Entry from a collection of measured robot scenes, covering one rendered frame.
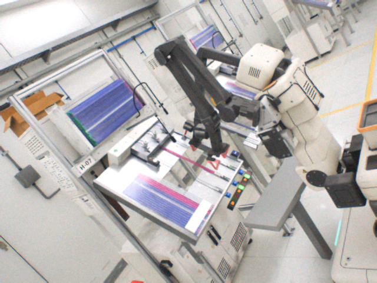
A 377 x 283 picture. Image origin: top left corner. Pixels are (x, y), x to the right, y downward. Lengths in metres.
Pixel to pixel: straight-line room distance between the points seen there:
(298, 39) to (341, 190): 4.97
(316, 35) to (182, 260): 4.97
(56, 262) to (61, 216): 0.43
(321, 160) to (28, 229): 2.67
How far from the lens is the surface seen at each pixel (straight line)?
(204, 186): 1.86
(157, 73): 3.05
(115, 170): 1.91
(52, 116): 1.95
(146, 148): 1.95
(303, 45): 6.19
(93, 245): 3.48
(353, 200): 1.43
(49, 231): 3.31
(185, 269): 2.02
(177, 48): 1.24
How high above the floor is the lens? 1.55
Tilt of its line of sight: 14 degrees down
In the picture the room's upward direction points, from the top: 36 degrees counter-clockwise
